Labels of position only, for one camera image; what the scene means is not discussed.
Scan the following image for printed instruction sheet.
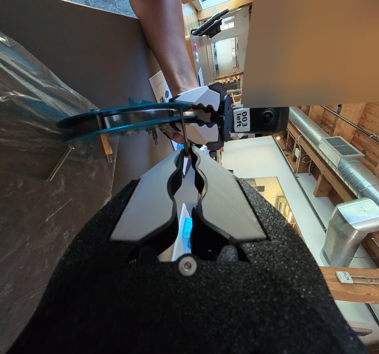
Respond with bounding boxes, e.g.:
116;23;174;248
149;70;205;178

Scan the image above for clear plastic bag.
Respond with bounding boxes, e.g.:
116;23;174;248
0;31;119;301

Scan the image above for blue metal turntable base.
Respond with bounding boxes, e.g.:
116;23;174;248
56;97;199;163

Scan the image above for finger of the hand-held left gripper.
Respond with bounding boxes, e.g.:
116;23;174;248
176;85;222;114
164;121;220;146

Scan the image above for wooden ceiling baffles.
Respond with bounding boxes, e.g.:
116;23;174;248
274;102;379;304

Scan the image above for person's left forearm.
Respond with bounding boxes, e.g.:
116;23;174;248
126;0;199;95

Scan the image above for grey desk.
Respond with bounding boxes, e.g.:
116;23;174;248
0;0;202;354

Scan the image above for person's left hand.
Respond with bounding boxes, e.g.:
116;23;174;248
164;130;185;145

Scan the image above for large blue metal bracket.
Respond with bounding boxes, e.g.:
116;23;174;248
181;217;193;250

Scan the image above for silver ventilation duct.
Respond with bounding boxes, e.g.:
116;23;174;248
288;107;379;267

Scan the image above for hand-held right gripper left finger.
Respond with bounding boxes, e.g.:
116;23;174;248
110;148;185;245

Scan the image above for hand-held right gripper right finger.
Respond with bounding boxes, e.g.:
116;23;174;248
192;146;267;242

